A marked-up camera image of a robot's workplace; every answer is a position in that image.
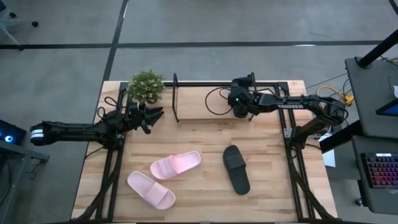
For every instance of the blue screen tablet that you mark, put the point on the blue screen tablet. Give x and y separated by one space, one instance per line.
390 109

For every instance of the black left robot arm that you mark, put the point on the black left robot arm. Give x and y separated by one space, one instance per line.
71 129

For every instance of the grey office chair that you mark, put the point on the grey office chair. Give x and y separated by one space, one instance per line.
18 21

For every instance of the grey corner bracket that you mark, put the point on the grey corner bracket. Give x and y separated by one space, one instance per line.
287 132

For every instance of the white paper sheet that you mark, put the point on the white paper sheet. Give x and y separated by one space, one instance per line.
329 158

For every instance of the black rubber slide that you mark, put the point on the black rubber slide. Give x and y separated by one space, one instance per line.
236 169
240 113

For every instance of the black metal rig frame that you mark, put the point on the black metal rig frame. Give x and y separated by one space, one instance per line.
202 84

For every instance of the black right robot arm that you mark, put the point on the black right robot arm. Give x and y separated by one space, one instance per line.
295 104

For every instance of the backlit black keyboard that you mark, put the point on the backlit black keyboard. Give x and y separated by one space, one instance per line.
382 171

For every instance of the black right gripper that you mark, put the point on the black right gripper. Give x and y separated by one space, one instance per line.
242 99

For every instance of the dark grey desk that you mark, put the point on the dark grey desk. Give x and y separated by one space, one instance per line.
360 199
9 186
370 93

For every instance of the computer with blue light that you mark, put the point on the computer with blue light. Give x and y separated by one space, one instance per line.
12 133

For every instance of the wooden shelf with black frame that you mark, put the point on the wooden shelf with black frame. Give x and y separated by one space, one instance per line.
192 102

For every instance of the potted green plant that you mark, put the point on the potted green plant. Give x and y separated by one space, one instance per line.
146 85

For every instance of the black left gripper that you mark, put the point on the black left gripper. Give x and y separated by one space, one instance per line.
136 116

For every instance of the black pole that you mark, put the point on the black pole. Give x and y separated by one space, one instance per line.
377 49

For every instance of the pink rubber slide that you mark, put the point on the pink rubber slide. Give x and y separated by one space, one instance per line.
174 165
150 189

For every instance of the black diagonal beam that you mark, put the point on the black diagonal beam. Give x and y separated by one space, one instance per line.
339 137

